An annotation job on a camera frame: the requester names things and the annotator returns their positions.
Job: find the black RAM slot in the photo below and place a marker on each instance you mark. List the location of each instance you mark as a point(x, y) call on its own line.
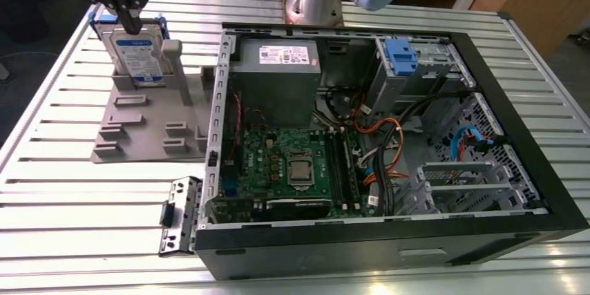
point(333, 170)

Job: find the black open PC case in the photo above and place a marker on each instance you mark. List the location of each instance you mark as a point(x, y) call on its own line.
point(321, 250)

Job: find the green motherboard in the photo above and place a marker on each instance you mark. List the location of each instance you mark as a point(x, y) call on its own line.
point(263, 157)

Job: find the black graphics card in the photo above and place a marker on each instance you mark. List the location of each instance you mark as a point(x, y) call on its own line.
point(299, 206)

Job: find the blue drive latch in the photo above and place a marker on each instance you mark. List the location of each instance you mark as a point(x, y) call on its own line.
point(397, 56)

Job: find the metal disk bay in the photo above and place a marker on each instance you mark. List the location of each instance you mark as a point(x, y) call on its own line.
point(460, 189)

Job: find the grey power supply unit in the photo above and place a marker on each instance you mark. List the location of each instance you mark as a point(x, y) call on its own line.
point(276, 94)

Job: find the hard disk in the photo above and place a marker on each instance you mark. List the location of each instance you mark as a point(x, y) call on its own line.
point(133, 61)

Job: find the green RAM stick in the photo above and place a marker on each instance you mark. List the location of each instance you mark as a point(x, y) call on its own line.
point(352, 177)

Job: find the silver CPU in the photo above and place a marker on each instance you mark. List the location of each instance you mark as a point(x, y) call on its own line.
point(300, 170)

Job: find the grey plastic parts rack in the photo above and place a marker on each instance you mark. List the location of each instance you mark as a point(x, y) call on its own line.
point(146, 136)

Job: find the wooden cabinet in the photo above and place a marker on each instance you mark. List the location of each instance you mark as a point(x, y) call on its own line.
point(543, 5)

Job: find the metal optical drive cage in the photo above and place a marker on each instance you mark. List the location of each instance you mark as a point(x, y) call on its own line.
point(391, 91)

